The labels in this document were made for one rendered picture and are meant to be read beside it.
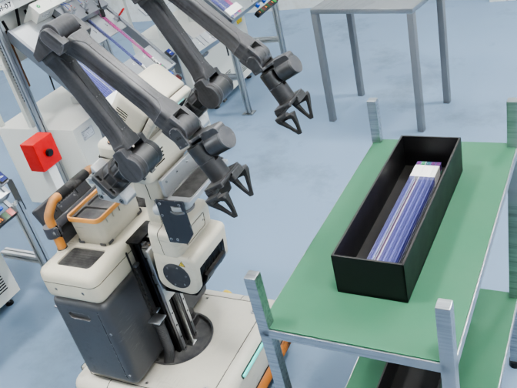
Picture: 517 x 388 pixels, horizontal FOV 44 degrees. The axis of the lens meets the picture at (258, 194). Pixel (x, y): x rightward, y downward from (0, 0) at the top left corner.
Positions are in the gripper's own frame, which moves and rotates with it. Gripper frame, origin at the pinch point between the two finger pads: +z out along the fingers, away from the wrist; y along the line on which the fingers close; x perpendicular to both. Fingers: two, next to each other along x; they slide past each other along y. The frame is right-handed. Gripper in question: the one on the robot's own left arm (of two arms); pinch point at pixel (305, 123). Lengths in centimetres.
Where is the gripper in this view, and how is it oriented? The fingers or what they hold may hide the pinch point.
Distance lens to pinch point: 195.5
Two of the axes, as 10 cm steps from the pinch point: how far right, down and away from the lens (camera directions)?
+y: 4.2, -5.6, 7.1
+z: 5.9, 7.7, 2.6
